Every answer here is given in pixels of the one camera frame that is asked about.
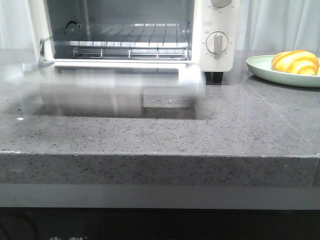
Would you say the grey timer knob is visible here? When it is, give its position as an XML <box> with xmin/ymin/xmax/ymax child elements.
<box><xmin>206</xmin><ymin>31</ymin><xmax>228</xmax><ymax>55</ymax></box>

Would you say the glass oven door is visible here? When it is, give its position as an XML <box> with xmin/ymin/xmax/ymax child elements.
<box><xmin>22</xmin><ymin>61</ymin><xmax>207</xmax><ymax>118</ymax></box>

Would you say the light green plate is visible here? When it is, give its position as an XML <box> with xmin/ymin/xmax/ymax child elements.
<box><xmin>246</xmin><ymin>55</ymin><xmax>320</xmax><ymax>88</ymax></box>

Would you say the yellow croissant bread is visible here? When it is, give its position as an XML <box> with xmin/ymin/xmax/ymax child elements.
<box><xmin>271</xmin><ymin>50</ymin><xmax>320</xmax><ymax>76</ymax></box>

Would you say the grey temperature knob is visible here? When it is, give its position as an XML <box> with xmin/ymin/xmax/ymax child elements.
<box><xmin>210</xmin><ymin>0</ymin><xmax>232</xmax><ymax>8</ymax></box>

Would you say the metal oven wire rack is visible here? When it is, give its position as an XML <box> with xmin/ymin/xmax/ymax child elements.
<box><xmin>39</xmin><ymin>20</ymin><xmax>192</xmax><ymax>61</ymax></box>

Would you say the white curtain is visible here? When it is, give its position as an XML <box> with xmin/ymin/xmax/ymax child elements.
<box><xmin>0</xmin><ymin>0</ymin><xmax>320</xmax><ymax>52</ymax></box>

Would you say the white Toshiba toaster oven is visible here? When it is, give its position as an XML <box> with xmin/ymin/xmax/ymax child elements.
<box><xmin>24</xmin><ymin>0</ymin><xmax>240</xmax><ymax>84</ymax></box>

